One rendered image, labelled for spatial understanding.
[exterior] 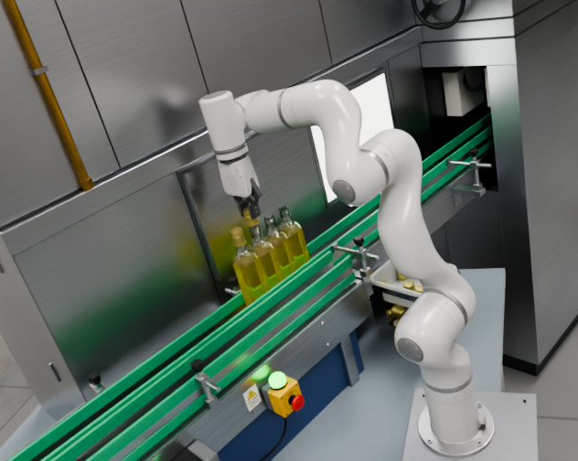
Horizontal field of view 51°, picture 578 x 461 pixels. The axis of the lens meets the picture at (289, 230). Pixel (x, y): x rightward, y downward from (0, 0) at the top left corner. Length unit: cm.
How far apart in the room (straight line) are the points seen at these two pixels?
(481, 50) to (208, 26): 102
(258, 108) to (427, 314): 58
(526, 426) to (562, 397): 122
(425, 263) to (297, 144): 73
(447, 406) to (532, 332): 129
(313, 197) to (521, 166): 82
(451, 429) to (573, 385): 140
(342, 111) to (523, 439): 92
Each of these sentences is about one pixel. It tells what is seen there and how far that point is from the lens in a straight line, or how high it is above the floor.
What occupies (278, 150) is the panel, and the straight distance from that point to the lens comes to 184.
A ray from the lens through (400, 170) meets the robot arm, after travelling 126.
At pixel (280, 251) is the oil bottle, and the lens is 169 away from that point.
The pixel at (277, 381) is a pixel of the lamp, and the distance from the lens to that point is 155.
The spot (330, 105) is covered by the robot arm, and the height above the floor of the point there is 167.
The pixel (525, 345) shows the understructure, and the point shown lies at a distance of 285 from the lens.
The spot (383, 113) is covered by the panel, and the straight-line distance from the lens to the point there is 221.
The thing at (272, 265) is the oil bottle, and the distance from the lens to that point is 168.
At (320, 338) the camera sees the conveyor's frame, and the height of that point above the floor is 99.
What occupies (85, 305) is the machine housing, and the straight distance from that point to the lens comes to 159.
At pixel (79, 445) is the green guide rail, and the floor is 113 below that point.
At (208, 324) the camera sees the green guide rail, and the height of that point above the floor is 112.
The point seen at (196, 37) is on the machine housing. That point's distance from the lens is 169.
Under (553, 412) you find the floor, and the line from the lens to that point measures 283.
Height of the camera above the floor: 199
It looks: 26 degrees down
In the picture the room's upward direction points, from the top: 15 degrees counter-clockwise
